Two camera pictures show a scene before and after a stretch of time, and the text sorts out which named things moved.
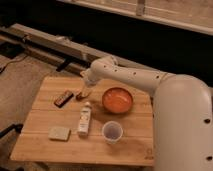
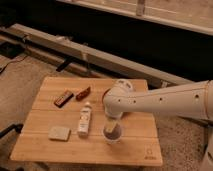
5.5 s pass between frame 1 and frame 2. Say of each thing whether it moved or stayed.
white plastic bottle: stayed
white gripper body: moved
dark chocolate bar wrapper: stayed
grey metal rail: stayed
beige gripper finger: moved
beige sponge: stayed
